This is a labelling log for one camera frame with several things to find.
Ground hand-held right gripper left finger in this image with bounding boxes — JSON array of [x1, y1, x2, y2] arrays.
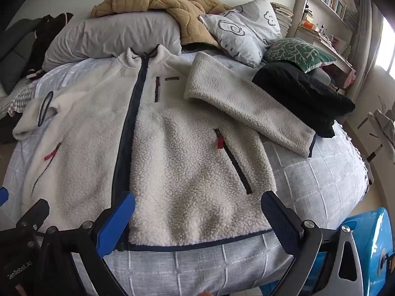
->
[[40, 191, 136, 296]]

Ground green branch pattern pillow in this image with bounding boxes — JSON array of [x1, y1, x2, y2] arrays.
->
[[264, 38, 337, 73]]

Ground tan quilted blanket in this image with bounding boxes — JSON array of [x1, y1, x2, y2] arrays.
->
[[90, 0, 233, 49]]

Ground grey gingham cloth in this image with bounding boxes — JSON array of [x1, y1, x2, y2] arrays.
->
[[0, 83, 39, 118]]

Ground grey pillow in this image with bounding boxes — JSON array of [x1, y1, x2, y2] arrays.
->
[[41, 17, 182, 71]]

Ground stack of books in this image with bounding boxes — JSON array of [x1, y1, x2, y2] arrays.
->
[[270, 1, 294, 37]]

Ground white desk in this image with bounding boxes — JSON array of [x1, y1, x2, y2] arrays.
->
[[295, 26, 356, 91]]

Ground light blue checked bed blanket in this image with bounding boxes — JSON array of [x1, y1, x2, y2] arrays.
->
[[0, 49, 371, 296]]

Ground black folded garment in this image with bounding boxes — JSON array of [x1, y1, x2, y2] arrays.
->
[[251, 62, 356, 139]]

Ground dark grey jacket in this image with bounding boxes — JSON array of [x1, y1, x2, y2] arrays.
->
[[0, 17, 42, 94]]

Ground white cartoon print pillow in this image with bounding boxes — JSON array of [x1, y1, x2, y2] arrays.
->
[[199, 0, 283, 69]]

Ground white fleece jacket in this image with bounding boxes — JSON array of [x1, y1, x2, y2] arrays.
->
[[12, 45, 317, 252]]

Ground window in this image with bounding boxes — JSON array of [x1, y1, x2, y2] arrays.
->
[[382, 15, 395, 79]]

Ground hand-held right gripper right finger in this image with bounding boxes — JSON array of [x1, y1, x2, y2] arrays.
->
[[261, 190, 365, 296]]

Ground black clothing pile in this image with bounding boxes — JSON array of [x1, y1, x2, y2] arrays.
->
[[25, 12, 75, 79]]

